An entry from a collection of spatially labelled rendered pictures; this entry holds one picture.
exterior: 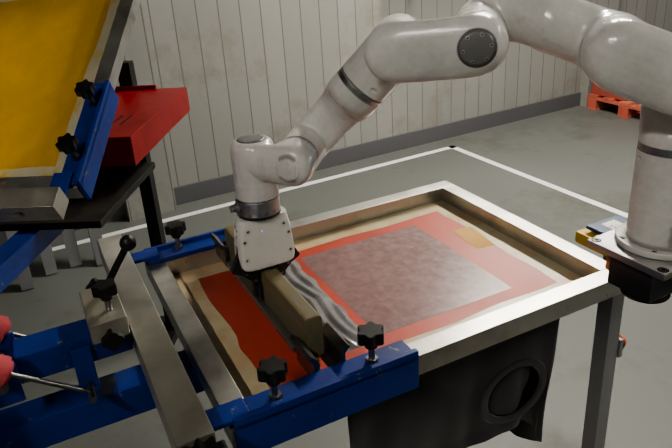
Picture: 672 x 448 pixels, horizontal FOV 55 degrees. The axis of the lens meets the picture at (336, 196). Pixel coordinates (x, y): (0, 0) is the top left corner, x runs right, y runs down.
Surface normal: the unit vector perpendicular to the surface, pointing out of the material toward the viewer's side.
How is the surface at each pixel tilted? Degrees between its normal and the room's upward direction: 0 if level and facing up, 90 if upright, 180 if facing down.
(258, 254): 89
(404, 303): 0
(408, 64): 98
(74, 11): 32
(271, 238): 90
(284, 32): 90
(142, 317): 0
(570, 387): 0
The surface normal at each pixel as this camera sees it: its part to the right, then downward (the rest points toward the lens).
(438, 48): -0.24, 0.33
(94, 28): -0.07, -0.58
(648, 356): -0.06, -0.92
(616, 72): -0.37, 0.50
